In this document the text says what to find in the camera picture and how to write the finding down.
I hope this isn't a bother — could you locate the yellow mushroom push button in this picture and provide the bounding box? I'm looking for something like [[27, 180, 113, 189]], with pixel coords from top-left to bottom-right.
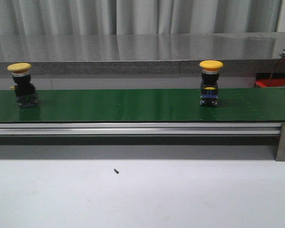
[[7, 63, 38, 108], [199, 60, 223, 106]]

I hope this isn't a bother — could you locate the grey stone shelf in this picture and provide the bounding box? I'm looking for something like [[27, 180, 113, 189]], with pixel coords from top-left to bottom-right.
[[0, 32, 285, 75]]

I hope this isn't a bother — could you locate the red plastic tray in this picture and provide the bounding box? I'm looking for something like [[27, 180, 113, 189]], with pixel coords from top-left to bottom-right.
[[255, 73, 285, 88]]

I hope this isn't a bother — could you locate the green conveyor belt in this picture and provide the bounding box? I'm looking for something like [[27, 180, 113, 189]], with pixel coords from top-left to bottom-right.
[[0, 88, 285, 123]]

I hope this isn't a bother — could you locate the white pleated curtain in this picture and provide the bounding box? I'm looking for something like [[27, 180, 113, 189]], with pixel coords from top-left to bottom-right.
[[0, 0, 282, 36]]

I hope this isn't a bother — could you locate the aluminium conveyor side rail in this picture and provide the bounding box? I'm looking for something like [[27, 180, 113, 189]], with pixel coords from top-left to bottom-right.
[[0, 122, 282, 135]]

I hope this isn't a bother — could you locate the red and black wire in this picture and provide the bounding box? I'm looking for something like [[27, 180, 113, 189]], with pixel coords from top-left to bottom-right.
[[266, 44, 285, 88]]

